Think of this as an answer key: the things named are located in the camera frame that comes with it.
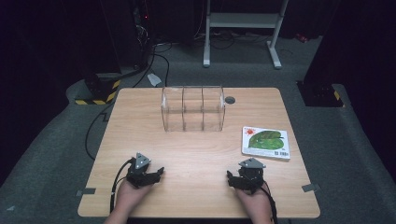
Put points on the small red object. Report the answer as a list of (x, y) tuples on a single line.
[(301, 38)]

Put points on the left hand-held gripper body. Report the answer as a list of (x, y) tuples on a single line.
[(140, 174)]

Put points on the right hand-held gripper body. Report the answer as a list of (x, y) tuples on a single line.
[(252, 177)]

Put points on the green leaf picture book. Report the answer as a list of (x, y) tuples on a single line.
[(266, 141)]

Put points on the person's left hand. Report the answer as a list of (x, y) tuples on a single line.
[(129, 196)]

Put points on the black stand base yellow mark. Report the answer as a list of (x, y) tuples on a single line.
[(320, 95)]

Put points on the clear acrylic book rack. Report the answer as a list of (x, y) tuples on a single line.
[(193, 109)]

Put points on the white metal stand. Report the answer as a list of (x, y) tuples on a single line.
[(244, 20)]

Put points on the person's right hand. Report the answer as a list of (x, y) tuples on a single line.
[(255, 202)]

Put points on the white tape on floor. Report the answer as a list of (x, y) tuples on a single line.
[(154, 79)]

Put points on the grey tape piece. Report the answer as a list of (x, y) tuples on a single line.
[(310, 187), (87, 191)]

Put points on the black yellow striped stand base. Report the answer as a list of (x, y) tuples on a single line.
[(99, 90)]

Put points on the dark computer tower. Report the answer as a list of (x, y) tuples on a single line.
[(141, 34)]

